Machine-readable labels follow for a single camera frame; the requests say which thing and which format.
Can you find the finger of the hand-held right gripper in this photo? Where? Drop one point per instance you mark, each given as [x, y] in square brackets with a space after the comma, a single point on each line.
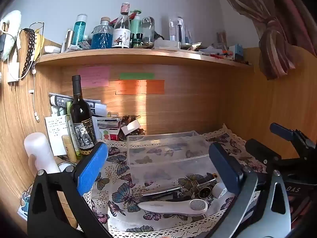
[262, 151]
[281, 131]

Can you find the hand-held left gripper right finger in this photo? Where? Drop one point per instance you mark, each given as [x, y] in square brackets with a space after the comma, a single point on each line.
[224, 168]

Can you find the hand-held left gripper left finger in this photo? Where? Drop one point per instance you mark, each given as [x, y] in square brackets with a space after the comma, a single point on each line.
[91, 168]

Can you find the white handheld device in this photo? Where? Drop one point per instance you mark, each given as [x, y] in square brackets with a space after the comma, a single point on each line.
[173, 207]

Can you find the clear plastic box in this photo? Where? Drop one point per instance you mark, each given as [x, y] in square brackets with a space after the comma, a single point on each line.
[161, 153]

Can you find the beige tube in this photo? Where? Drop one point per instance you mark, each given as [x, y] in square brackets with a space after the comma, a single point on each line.
[69, 148]

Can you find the yellow-green tube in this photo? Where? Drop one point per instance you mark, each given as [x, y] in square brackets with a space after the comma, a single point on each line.
[71, 131]

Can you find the stack of books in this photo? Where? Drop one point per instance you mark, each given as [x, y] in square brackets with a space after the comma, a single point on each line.
[109, 126]

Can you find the butterfly print tablecloth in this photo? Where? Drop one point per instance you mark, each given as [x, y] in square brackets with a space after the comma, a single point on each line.
[128, 195]

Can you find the white handwritten paper note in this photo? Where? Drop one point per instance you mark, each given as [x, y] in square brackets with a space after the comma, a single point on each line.
[55, 133]

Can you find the dark wine bottle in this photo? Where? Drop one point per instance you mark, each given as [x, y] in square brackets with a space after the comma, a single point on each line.
[80, 114]

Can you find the white frosted bottle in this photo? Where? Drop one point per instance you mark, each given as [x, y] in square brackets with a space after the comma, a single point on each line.
[39, 148]

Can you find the white card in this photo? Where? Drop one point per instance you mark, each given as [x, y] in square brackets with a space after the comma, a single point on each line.
[130, 127]

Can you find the cartoon sticker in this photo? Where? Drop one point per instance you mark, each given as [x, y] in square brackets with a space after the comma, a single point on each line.
[24, 203]

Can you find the rolled magazine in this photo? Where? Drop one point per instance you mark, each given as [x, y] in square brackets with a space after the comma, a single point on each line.
[59, 100]

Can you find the pink sticky note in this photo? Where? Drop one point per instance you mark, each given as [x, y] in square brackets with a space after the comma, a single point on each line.
[94, 76]

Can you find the orange sticky note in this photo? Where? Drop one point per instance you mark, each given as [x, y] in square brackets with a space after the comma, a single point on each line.
[140, 87]

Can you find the green sticky note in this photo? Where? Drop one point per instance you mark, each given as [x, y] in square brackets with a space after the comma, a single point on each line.
[137, 75]

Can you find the jar of wooden sticks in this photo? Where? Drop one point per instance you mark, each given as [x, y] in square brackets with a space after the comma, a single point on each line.
[222, 39]

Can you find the brown striped curtain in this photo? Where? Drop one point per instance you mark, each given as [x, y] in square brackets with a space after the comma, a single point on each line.
[277, 17]

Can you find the wooden shelf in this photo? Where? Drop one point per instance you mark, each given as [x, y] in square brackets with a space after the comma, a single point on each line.
[123, 54]

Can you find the white power adapter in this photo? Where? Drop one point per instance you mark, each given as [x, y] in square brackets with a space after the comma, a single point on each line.
[13, 73]

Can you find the white oval case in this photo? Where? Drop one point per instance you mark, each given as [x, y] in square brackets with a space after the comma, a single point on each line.
[52, 49]

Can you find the blue liquid glass bottle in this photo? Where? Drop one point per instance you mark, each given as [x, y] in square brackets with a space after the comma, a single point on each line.
[102, 38]

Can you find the silver tube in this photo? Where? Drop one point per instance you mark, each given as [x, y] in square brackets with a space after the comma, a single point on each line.
[69, 39]

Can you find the yellow plastic item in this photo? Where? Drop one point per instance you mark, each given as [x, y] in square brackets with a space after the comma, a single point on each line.
[39, 44]

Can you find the dark green ink bottle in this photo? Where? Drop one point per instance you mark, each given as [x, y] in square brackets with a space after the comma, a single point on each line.
[137, 42]

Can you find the clear rectangular case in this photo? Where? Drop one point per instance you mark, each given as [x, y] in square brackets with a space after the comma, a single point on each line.
[167, 44]

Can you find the clear illustrated label bottle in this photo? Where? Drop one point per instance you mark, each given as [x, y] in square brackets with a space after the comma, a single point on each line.
[121, 34]

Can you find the teal mouthwash bottle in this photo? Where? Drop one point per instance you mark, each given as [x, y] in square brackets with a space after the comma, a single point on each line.
[79, 29]

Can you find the toothbrush head package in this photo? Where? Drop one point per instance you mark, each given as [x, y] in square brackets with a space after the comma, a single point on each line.
[177, 29]

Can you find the clear glass jar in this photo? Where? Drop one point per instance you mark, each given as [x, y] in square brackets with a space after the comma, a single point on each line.
[148, 31]

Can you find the green pump bottle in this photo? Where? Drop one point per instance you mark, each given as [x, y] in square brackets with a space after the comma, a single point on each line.
[135, 26]

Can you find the white fluffy cloth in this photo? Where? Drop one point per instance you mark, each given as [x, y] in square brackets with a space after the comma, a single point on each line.
[11, 22]

